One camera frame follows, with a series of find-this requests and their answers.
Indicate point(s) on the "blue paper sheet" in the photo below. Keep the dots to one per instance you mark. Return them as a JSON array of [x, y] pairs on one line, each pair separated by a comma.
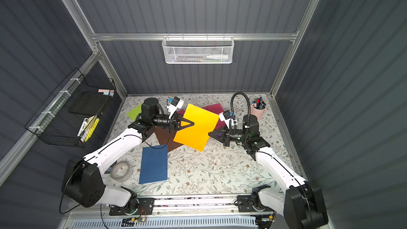
[[153, 164]]

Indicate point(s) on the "orange paper sheet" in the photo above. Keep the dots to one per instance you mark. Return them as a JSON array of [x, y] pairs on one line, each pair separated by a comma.
[[196, 136]]

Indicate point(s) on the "lime green paper sheet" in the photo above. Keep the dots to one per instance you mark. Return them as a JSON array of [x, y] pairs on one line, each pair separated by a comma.
[[133, 113]]

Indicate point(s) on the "magenta paper sheet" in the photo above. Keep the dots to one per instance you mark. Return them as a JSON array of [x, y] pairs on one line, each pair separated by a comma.
[[217, 109], [181, 113]]

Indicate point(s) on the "brown paper sheet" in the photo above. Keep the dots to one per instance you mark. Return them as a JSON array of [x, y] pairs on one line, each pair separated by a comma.
[[166, 138]]

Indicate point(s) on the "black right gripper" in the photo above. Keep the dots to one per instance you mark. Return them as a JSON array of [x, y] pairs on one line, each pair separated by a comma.
[[224, 137]]

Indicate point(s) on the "white tape roll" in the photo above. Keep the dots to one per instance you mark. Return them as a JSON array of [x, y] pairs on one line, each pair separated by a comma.
[[121, 171]]

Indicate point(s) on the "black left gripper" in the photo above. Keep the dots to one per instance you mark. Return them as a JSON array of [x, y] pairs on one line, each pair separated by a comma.
[[175, 123]]

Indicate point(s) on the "aluminium frame post left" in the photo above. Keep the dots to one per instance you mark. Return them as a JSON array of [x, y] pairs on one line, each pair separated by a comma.
[[81, 22]]

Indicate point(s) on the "pink pen cup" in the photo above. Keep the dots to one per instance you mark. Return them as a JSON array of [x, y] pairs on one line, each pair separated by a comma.
[[259, 107]]

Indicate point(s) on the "magenta paper sheet left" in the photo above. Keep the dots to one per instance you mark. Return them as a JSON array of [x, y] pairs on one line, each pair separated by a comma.
[[181, 113]]

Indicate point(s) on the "magenta paper sheet right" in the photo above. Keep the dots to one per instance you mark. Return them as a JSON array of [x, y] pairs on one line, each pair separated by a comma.
[[217, 109]]

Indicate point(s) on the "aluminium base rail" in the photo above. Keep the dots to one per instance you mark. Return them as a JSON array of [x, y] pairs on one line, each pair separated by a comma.
[[193, 205]]

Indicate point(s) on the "black wire wall basket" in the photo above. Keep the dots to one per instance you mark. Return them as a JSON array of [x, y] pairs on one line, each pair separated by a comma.
[[72, 117]]

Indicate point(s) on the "white mesh wall basket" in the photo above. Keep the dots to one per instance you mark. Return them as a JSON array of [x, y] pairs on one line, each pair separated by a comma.
[[198, 51]]

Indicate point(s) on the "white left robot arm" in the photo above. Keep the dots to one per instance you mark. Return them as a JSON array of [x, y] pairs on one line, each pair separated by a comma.
[[83, 176]]

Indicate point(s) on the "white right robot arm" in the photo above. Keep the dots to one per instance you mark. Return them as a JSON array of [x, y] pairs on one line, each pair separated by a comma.
[[301, 203]]

